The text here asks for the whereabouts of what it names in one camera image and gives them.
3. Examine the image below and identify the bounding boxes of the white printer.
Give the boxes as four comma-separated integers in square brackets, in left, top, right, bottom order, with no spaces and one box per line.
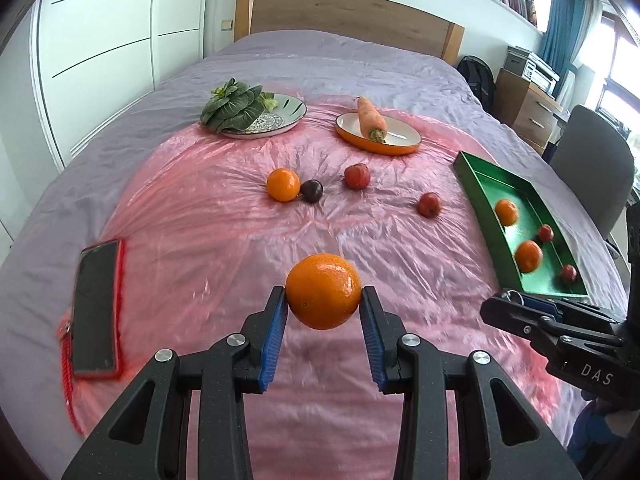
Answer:
[502,45,561,93]

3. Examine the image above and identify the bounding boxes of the carrot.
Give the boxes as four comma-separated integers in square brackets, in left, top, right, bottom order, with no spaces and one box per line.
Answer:
[356,96,388,143]

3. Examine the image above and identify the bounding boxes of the grey office chair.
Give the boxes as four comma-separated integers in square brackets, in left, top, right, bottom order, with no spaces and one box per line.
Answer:
[549,105,636,241]

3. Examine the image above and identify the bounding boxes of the smartphone in red case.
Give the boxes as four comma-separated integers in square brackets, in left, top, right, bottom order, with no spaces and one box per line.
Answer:
[59,238,126,381]

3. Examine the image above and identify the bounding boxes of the blue curtain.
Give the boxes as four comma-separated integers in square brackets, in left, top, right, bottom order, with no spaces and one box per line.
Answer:
[539,0,588,111]

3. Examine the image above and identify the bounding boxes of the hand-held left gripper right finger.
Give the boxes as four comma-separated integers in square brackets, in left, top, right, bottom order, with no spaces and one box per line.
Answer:
[360,285,583,480]

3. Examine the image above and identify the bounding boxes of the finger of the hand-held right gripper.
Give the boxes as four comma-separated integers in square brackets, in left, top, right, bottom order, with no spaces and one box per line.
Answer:
[480,296,566,348]
[501,287,628,333]

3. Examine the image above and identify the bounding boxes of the wooden headboard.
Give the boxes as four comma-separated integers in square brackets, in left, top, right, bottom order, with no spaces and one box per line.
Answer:
[234,0,466,66]

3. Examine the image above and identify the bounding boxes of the white patterned plate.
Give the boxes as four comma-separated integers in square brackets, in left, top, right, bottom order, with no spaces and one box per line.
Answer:
[220,92,307,139]

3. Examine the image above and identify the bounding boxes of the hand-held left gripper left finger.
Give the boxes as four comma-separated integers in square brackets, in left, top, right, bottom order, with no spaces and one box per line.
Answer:
[62,286,289,480]

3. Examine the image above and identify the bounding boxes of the orange rimmed dish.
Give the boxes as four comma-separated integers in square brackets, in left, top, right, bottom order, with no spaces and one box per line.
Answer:
[335,111,422,156]

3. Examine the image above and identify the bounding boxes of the window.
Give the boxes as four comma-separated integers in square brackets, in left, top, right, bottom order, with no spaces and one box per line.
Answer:
[595,10,640,136]

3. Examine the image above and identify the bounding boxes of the green tray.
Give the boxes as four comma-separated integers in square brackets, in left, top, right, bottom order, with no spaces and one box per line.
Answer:
[453,150,590,300]

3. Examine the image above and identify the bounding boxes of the white wardrobe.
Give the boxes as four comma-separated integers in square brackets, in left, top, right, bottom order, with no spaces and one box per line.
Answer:
[30,0,208,166]

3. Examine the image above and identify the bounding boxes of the small orange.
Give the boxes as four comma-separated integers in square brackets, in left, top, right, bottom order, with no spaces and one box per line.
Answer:
[495,198,520,227]

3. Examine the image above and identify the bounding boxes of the black backpack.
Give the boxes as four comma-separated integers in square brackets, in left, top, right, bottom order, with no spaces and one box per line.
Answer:
[456,55,497,111]

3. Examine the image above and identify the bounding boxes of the wooden drawer cabinet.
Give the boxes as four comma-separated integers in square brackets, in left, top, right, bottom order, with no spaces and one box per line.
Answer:
[492,67,563,153]

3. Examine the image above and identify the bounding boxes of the pink plastic sheet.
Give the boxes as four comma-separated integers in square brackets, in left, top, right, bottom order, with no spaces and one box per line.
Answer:
[60,95,576,480]

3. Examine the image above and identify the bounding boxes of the person's right forearm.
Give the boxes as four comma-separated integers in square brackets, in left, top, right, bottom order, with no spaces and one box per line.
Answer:
[567,395,640,471]

